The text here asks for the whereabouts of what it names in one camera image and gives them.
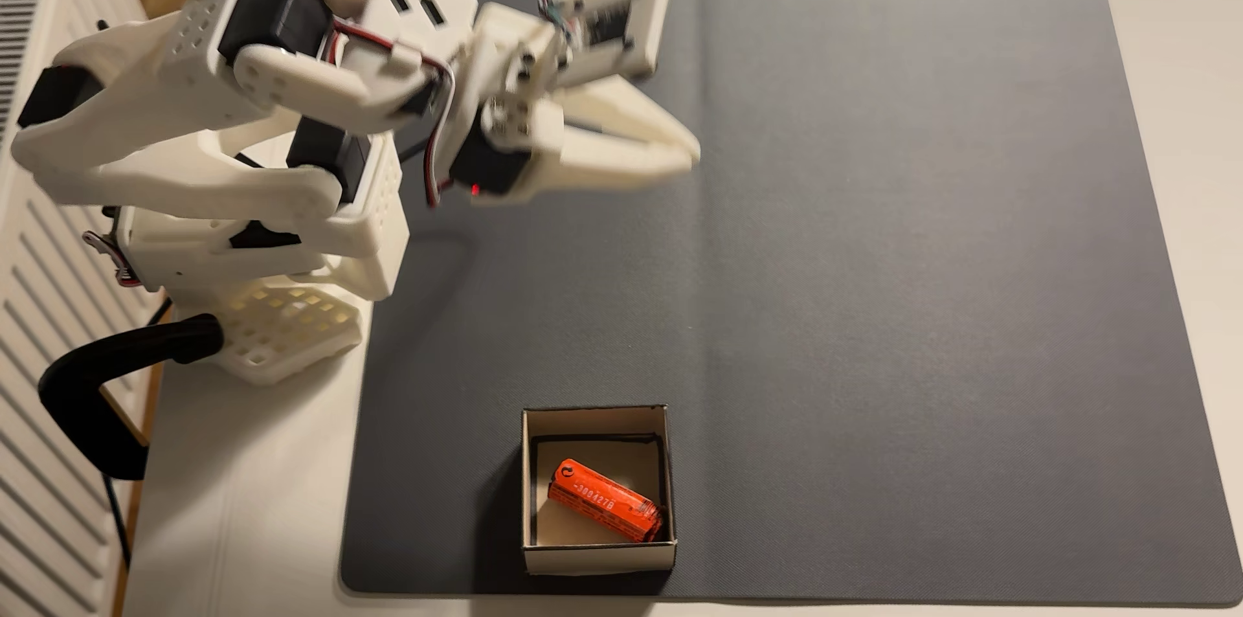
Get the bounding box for red cylindrical battery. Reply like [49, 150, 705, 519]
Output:
[546, 458, 666, 543]

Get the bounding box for small open cardboard box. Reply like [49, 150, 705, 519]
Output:
[521, 404, 678, 576]

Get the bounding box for dark grey textured mat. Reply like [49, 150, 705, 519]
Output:
[338, 0, 1243, 607]

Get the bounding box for black table clamp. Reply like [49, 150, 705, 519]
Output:
[39, 314, 225, 482]

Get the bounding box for white slatted radiator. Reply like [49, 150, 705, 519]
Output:
[0, 0, 161, 617]

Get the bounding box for red black servo wire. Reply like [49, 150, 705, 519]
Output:
[330, 19, 458, 210]

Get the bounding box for white framed camera board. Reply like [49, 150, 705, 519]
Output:
[539, 0, 674, 89]

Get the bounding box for thin black hanging cable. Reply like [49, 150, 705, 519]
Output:
[97, 469, 133, 570]

